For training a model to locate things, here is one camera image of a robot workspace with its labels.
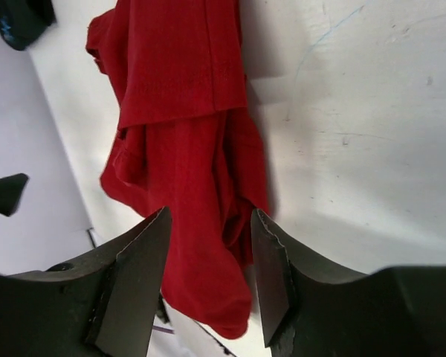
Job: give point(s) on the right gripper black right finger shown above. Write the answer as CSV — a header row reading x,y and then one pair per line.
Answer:
x,y
275,288

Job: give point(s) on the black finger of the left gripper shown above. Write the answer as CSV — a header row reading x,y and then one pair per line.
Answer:
x,y
11,191

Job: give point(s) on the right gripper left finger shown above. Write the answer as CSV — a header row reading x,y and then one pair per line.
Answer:
x,y
123,317

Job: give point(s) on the red t shirt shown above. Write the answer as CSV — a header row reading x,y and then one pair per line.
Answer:
x,y
185,140

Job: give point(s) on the folded black t shirt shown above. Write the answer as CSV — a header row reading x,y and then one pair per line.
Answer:
x,y
22,22

